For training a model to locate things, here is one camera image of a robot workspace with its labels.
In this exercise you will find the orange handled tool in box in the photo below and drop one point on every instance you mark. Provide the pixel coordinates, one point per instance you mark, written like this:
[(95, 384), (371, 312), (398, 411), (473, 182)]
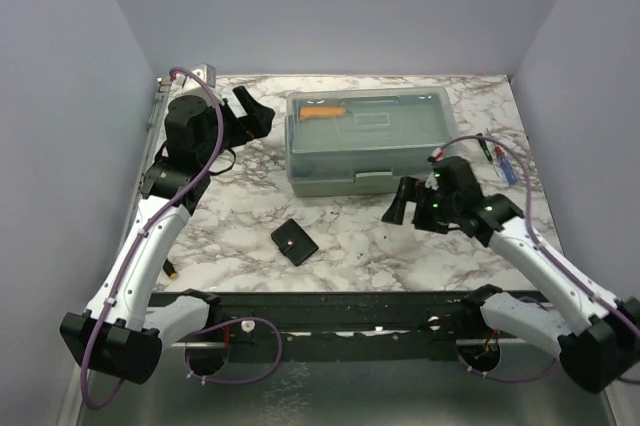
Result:
[(328, 112)]

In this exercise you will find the grey plastic tool box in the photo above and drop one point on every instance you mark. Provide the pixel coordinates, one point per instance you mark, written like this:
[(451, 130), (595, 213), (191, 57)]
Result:
[(386, 134)]

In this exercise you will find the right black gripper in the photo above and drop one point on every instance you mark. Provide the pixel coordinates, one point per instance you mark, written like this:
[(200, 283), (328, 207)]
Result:
[(411, 188)]

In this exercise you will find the green handled screwdriver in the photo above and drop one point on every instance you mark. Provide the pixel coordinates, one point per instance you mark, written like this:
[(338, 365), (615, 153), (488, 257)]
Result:
[(485, 149)]

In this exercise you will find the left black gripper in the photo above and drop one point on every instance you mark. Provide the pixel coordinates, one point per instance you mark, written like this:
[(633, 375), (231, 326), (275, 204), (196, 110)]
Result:
[(255, 124)]

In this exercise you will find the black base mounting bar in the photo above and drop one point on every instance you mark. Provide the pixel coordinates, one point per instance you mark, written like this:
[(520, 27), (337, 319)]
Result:
[(350, 326)]

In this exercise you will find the black card holder wallet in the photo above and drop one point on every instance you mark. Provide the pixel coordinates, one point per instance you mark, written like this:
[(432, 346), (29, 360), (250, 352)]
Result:
[(293, 242)]

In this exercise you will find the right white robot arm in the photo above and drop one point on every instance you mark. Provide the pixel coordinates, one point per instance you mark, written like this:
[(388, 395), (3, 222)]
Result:
[(591, 332)]

